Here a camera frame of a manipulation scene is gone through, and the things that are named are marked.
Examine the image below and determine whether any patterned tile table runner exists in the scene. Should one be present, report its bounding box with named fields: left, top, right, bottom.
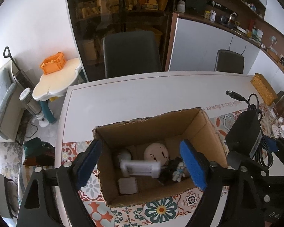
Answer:
left=60, top=104, right=283, bottom=227

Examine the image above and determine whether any wide dark dining chair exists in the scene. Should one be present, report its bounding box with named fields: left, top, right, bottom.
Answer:
left=102, top=30, right=162, bottom=79

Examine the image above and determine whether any black adapter cable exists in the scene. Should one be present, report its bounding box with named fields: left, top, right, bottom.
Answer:
left=225, top=90, right=278, bottom=168

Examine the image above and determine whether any cream flower-shaped kids table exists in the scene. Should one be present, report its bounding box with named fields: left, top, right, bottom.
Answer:
left=32, top=58, right=83, bottom=124

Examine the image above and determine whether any brown cardboard box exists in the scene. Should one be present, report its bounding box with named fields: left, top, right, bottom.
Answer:
left=92, top=107, right=229, bottom=207

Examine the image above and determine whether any grey sofa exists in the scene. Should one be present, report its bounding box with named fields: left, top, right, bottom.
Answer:
left=0, top=59, right=26, bottom=142

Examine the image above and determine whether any grey square pad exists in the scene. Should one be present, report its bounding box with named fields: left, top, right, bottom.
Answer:
left=118, top=177, right=139, bottom=195

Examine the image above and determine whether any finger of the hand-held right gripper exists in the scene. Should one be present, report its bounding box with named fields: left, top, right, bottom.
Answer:
left=226, top=150, right=275, bottom=187
left=263, top=137, right=284, bottom=158

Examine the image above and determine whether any orange plastic crate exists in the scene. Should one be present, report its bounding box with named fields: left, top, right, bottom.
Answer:
left=39, top=52, right=67, bottom=75

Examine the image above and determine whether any white sideboard with wooden top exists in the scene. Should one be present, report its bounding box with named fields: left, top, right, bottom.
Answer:
left=164, top=12, right=284, bottom=86

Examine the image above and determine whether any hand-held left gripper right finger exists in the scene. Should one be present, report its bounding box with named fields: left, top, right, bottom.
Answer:
left=179, top=140, right=264, bottom=227

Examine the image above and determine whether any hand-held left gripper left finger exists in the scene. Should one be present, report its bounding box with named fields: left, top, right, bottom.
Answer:
left=16, top=139, right=103, bottom=227

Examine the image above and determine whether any white blue figurine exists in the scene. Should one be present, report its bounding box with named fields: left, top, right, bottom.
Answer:
left=172, top=162, right=186, bottom=182

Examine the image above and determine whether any narrow dark dining chair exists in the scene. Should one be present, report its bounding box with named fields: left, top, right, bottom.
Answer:
left=214, top=49, right=245, bottom=74

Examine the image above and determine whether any white round smoke detector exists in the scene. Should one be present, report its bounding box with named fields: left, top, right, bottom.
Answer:
left=144, top=142, right=170, bottom=165

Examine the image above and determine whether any woven tan tissue box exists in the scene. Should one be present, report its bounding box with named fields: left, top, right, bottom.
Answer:
left=250, top=73, right=278, bottom=106

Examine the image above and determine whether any white battery charger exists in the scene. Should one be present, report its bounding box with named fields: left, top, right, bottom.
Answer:
left=119, top=159, right=162, bottom=178

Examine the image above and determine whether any dark glass display cabinet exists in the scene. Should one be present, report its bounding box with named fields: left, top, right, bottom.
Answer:
left=64, top=0, right=177, bottom=82

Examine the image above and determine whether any black power adapter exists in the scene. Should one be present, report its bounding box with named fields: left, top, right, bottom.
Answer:
left=225, top=110, right=262, bottom=159

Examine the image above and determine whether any white tower fan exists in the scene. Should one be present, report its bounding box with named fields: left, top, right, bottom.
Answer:
left=19, top=87, right=51, bottom=127

